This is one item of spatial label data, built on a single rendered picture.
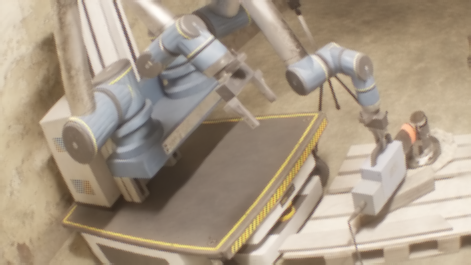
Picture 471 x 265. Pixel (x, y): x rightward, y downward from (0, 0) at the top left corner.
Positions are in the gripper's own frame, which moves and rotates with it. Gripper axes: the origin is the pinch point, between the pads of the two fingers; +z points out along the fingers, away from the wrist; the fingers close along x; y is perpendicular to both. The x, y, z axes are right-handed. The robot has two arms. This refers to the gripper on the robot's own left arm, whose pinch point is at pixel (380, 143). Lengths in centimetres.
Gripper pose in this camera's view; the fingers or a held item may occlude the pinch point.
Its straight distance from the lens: 235.4
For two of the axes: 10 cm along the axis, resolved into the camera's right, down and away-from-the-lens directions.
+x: -6.2, -1.1, 7.8
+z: 3.7, 8.3, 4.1
